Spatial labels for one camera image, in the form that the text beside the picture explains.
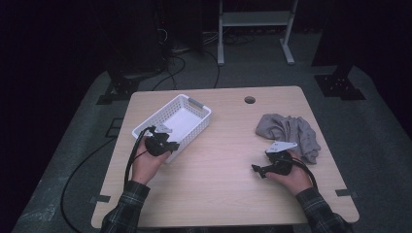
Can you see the dark tape strip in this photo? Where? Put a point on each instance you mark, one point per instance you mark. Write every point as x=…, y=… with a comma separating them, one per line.
x=346, y=193
x=100, y=198

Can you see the person's right hand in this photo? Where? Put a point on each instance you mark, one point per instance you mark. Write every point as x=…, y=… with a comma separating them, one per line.
x=296, y=179

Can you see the grey pants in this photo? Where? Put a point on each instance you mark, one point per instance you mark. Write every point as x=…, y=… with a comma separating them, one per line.
x=291, y=129

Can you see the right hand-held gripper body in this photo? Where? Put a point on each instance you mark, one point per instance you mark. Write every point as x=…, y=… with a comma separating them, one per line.
x=280, y=161

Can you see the dark equipment rack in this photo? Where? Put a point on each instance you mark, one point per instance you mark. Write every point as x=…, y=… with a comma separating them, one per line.
x=139, y=39

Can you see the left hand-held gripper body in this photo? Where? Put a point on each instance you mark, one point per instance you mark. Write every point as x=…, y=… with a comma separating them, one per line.
x=157, y=145

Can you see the person's left hand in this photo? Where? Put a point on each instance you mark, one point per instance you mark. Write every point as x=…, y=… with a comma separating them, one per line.
x=145, y=166

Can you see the white plastic basket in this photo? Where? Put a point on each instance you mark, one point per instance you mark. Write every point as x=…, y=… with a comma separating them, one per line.
x=181, y=121

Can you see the white metal stand frame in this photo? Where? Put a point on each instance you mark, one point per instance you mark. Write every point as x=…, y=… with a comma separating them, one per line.
x=256, y=18

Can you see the black stand with base plate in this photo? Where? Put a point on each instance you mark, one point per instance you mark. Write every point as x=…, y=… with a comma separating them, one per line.
x=123, y=87
x=338, y=85

